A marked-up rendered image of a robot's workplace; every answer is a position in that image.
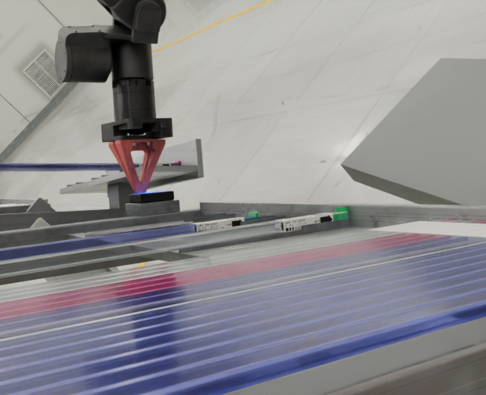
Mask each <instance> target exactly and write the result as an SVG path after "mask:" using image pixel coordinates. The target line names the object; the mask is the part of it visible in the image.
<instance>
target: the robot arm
mask: <svg viewBox="0 0 486 395"><path fill-rule="evenodd" d="M97 1H98V3H100V4H101V5H102V6H103V7H104V8H105V9H106V10H107V11H108V12H109V13H110V14H111V15H112V16H113V18H112V26H110V25H96V24H93V25H92V26H76V27H71V26H68V27H62V28H60V29H59V32H58V40H57V42H56V48H55V68H56V75H57V77H58V80H59V81H60V82H83V83H105V82H106V81H107V79H108V77H109V75H110V73H111V80H112V92H113V104H114V121H113V122H109V123H105V124H102V125H101V134H102V143H106V142H109V143H108V145H109V148H110V149H111V152H112V153H113V155H114V156H115V158H116V160H117V161H118V164H119V165H120V166H121V168H122V170H123V172H124V173H125V175H126V177H127V179H128V181H129V183H130V185H131V187H132V189H133V191H134V193H135V194H139V193H146V192H147V188H148V185H149V183H150V181H151V177H152V174H153V172H154V169H155V166H156V164H157V163H158V159H159V158H160V156H161V153H162V151H163V149H164V146H165V139H163V138H169V137H173V133H172V118H156V116H157V115H156V107H155V94H154V81H152V80H154V72H153V59H152V47H151V44H157V43H158V35H159V32H160V27H161V26H162V24H163V23H164V22H165V18H166V5H165V2H164V0H97ZM144 133H145V135H144ZM128 134H129V136H128ZM158 139H163V140H158ZM137 150H142V151H143V152H144V157H143V168H142V173H141V177H140V180H139V178H138V176H137V174H136V170H135V166H134V163H133V160H132V155H131V151H137Z"/></svg>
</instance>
